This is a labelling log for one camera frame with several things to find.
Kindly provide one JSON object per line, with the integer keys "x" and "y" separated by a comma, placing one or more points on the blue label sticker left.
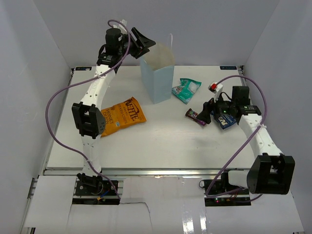
{"x": 83, "y": 68}

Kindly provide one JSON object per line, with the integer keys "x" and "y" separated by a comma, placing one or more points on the brown purple M&M's packet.
{"x": 193, "y": 115}

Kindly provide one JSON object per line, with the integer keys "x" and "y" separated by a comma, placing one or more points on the white front cover paper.
{"x": 166, "y": 205}

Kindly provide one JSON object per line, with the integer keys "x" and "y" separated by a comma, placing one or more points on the blue Kettle chips bag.
{"x": 224, "y": 121}

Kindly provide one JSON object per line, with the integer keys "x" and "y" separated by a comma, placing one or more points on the light blue paper bag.
{"x": 157, "y": 70}

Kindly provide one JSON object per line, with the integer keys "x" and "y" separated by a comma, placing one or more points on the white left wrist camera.
{"x": 122, "y": 26}

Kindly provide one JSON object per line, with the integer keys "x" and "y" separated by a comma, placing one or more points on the blue label sticker right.
{"x": 228, "y": 67}

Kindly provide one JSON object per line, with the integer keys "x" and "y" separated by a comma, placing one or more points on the blue label sticker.
{"x": 83, "y": 68}
{"x": 228, "y": 67}

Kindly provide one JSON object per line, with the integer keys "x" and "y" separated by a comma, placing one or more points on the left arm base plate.
{"x": 103, "y": 194}

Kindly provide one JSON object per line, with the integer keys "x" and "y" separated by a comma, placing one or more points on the orange Kettle chips bag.
{"x": 122, "y": 115}

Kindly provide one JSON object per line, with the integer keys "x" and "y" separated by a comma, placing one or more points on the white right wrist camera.
{"x": 216, "y": 89}

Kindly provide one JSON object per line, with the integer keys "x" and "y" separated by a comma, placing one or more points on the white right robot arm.
{"x": 272, "y": 171}

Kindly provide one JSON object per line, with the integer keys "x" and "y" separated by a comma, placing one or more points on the teal snack packet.
{"x": 186, "y": 90}

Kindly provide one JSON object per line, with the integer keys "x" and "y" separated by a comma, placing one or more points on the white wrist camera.
{"x": 216, "y": 89}
{"x": 122, "y": 26}

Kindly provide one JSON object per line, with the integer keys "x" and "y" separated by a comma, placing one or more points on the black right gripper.
{"x": 208, "y": 107}

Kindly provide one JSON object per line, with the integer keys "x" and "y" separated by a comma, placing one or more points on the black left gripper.
{"x": 139, "y": 50}

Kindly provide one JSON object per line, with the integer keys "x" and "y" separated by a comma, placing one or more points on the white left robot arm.
{"x": 87, "y": 115}

